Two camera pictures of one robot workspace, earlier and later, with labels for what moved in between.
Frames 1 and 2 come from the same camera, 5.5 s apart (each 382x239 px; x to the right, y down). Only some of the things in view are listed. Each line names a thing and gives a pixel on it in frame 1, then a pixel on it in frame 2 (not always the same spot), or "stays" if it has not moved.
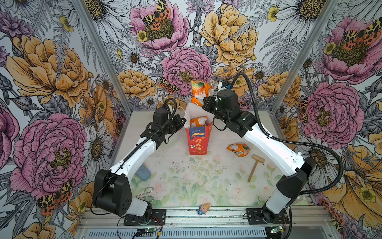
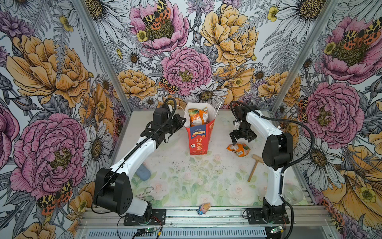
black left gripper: (178, 119) stays
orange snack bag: (200, 90) → (198, 117)
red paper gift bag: (198, 137) stays
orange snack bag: (240, 149) stays
